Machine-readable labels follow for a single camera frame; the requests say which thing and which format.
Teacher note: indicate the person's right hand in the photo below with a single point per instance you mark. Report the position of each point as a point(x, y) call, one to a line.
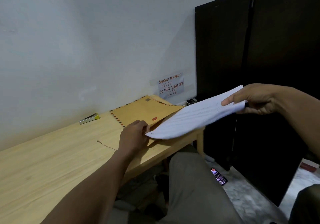
point(257, 98)

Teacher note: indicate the person's left hand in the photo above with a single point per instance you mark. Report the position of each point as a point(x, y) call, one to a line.
point(132, 136)

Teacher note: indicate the person's left fingers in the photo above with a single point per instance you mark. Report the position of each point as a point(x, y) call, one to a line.
point(146, 128)

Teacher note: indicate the person's right thumb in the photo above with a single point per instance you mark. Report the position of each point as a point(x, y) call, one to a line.
point(232, 99)

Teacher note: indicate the brown striped-edge envelope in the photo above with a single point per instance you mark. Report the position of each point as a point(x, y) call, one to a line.
point(140, 112)

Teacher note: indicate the white paper sheets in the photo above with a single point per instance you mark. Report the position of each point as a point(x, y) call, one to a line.
point(195, 115)

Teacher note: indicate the person's left forearm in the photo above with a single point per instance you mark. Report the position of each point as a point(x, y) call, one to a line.
point(90, 188)

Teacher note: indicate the person's right forearm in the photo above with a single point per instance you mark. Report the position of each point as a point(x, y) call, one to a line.
point(301, 113)

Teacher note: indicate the dark wooden cabinet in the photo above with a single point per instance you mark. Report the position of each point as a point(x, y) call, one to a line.
point(262, 81)

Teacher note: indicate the taped handwritten paper notice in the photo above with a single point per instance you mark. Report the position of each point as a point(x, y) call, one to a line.
point(171, 86)

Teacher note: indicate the silver yellow stapler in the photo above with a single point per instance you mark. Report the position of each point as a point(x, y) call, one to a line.
point(88, 118)

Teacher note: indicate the light wooden table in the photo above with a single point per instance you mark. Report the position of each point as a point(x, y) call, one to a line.
point(75, 156)

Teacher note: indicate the black smartphone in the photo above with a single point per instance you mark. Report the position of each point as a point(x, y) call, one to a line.
point(219, 176)

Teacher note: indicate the person's grey trouser leg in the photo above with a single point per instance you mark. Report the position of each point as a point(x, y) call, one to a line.
point(200, 191)

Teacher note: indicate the red white box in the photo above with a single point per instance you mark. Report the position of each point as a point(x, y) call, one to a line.
point(309, 165)

